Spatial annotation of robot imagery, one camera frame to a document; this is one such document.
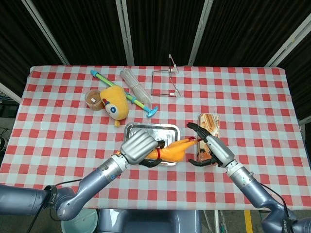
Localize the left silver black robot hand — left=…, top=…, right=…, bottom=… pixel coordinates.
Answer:
left=120, top=130, right=168, bottom=168

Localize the green blue water squirter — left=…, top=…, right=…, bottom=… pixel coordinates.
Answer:
left=90, top=69, right=159, bottom=119

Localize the black right arm strap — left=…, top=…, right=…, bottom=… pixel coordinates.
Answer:
left=278, top=217, right=294, bottom=233

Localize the rectangular metal tray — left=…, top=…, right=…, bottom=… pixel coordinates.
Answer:
left=123, top=122, right=181, bottom=166

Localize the yellow plush toy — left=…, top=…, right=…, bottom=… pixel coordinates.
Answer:
left=100, top=84, right=129, bottom=129

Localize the clear jar of rubber bands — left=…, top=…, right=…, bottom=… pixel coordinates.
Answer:
left=84, top=89, right=103, bottom=112

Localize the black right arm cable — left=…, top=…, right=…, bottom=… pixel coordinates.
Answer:
left=259, top=183, right=291, bottom=220

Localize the grey robot torso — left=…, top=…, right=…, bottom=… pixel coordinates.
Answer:
left=97, top=208, right=202, bottom=233

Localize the clear wire book stand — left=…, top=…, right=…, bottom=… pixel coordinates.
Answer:
left=150, top=54, right=182, bottom=98

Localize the black arm strap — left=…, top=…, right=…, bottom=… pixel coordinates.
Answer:
left=44, top=185, right=58, bottom=209
left=278, top=217, right=294, bottom=233

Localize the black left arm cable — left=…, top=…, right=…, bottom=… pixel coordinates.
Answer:
left=26, top=178, right=83, bottom=233

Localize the red white checkered tablecloth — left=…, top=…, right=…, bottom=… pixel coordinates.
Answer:
left=0, top=64, right=306, bottom=211

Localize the pale green bucket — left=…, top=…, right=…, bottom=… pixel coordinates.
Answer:
left=60, top=208, right=99, bottom=233

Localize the clear plastic tube pack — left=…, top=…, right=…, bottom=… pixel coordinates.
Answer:
left=120, top=68, right=153, bottom=103

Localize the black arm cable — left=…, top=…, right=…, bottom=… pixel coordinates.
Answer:
left=26, top=178, right=83, bottom=233
left=259, top=183, right=291, bottom=220

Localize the white frame post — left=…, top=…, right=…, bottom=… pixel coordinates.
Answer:
left=265, top=18, right=311, bottom=67
left=21, top=0, right=70, bottom=66
left=189, top=0, right=215, bottom=66
left=115, top=0, right=135, bottom=67

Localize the orange snack box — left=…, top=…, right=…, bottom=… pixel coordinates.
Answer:
left=197, top=113, right=221, bottom=166

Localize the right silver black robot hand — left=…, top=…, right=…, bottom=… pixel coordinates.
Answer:
left=186, top=122, right=236, bottom=168

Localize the dark curtain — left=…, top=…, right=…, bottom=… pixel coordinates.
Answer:
left=0, top=0, right=311, bottom=122

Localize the orange rubber chicken toy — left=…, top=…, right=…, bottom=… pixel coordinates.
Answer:
left=115, top=137, right=198, bottom=163

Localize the black left arm strap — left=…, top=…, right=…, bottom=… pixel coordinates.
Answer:
left=44, top=185, right=58, bottom=209

